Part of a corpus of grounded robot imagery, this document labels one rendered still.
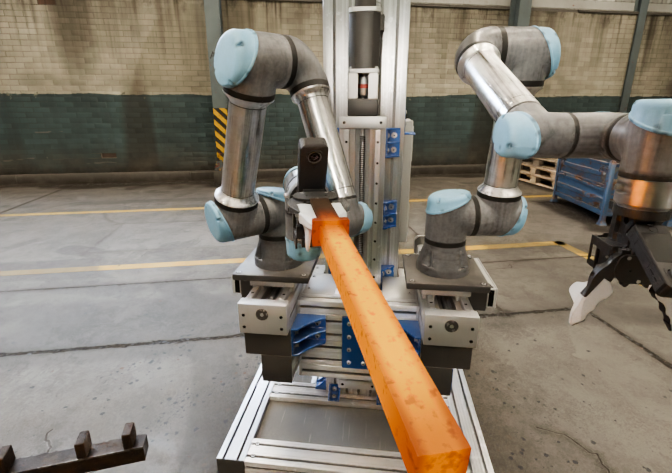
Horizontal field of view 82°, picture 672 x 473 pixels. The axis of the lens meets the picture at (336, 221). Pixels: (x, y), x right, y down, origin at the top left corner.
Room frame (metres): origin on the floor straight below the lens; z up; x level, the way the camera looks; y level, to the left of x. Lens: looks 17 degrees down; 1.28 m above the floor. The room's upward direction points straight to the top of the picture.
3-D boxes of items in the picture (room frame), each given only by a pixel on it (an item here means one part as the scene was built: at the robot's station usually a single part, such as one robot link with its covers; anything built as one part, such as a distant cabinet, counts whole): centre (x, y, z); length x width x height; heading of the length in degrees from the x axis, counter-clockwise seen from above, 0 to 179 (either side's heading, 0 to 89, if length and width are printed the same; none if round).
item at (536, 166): (6.66, -3.79, 0.37); 1.26 x 0.88 x 0.74; 8
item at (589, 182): (4.69, -3.38, 0.36); 1.20 x 0.80 x 0.72; 177
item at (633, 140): (0.56, -0.46, 1.23); 0.09 x 0.08 x 0.11; 1
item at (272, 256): (1.11, 0.18, 0.87); 0.15 x 0.15 x 0.10
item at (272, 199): (1.11, 0.18, 0.98); 0.13 x 0.12 x 0.14; 130
